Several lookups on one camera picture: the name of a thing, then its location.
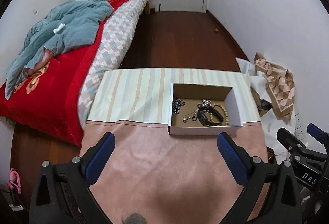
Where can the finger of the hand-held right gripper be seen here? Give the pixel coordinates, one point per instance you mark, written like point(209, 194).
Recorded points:
point(314, 131)
point(287, 136)

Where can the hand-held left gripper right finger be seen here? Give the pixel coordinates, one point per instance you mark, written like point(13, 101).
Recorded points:
point(231, 159)

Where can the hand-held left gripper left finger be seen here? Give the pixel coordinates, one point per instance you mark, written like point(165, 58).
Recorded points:
point(102, 154)

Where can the white cardboard box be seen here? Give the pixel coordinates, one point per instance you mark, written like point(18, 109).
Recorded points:
point(195, 130)

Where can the black smartwatch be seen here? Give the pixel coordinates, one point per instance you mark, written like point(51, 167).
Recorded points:
point(204, 117)

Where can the white power strip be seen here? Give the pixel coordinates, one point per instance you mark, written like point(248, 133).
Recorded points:
point(300, 129)

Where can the white cloth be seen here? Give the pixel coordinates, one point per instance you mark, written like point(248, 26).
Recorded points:
point(277, 124)

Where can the brown cardboard box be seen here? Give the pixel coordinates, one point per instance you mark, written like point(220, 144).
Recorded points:
point(263, 108)

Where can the pink and striped cloth mat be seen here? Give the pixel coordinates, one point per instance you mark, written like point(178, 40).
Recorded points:
point(154, 162)

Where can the brown patterned scarf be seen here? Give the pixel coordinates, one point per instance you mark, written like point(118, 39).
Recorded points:
point(277, 85)

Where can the bed with red blanket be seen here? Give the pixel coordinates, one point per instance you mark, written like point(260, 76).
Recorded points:
point(51, 100)

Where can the pink plastic object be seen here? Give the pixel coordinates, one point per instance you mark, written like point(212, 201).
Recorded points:
point(15, 180)

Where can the checkered bed sheet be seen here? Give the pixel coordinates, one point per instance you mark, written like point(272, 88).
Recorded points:
point(115, 34)

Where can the white crumpled tissue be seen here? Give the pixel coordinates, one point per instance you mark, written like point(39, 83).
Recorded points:
point(59, 28)

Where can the blue-grey quilt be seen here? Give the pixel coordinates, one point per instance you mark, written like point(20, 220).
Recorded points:
point(77, 21)

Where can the wooden bed frame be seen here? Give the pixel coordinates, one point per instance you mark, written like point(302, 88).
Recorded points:
point(150, 5)

